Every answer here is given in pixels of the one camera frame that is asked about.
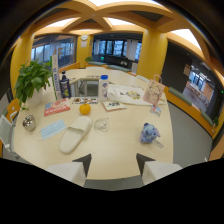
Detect white slipper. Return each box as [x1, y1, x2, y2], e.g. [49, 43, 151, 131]
[58, 115, 93, 155]

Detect blue plush toy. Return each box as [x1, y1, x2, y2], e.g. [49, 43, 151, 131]
[139, 122, 161, 145]

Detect blue face mask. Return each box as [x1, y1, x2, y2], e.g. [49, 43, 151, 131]
[35, 118, 68, 141]

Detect clear plastic wrapper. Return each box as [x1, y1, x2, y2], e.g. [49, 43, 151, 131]
[93, 117, 111, 133]

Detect orange fruit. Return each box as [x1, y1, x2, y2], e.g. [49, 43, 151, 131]
[79, 103, 92, 116]

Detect silver metal cup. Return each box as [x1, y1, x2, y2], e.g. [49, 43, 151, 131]
[22, 114, 37, 132]

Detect red printed booklet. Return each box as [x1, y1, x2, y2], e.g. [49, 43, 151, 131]
[43, 98, 72, 118]

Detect flat colourful paint box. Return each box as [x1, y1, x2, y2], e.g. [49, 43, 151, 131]
[71, 96, 99, 105]

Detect small printed card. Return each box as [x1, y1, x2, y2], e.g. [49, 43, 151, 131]
[101, 100, 128, 112]

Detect pink floral paper bag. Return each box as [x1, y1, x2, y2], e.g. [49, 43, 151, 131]
[142, 74, 166, 107]

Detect white printed tote bag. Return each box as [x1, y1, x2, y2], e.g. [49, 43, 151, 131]
[107, 83, 167, 107]

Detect dark blue pump bottle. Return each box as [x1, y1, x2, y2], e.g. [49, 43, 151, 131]
[59, 70, 72, 99]

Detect orange chair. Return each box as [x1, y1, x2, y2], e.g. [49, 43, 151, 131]
[5, 98, 22, 123]

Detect white bottle blue cap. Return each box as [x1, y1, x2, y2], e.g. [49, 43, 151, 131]
[97, 74, 110, 103]

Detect tall white green box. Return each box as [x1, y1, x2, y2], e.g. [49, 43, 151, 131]
[50, 54, 63, 101]

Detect green potted plant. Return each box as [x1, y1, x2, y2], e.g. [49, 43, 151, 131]
[14, 59, 54, 111]

